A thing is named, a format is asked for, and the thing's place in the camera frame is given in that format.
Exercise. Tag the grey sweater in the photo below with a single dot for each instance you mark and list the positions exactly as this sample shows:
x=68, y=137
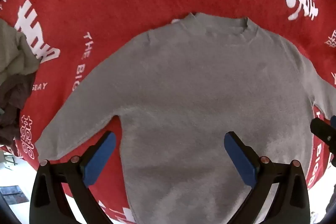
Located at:
x=199, y=87

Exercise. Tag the dark purple cloth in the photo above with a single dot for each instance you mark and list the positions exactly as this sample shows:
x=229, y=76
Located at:
x=13, y=98

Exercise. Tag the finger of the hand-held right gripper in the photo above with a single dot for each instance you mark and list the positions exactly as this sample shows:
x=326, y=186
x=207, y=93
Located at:
x=324, y=130

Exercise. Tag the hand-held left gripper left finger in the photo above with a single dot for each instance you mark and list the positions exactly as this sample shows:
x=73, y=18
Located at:
x=99, y=158

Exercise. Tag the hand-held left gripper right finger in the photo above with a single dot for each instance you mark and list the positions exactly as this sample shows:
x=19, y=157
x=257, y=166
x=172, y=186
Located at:
x=240, y=158

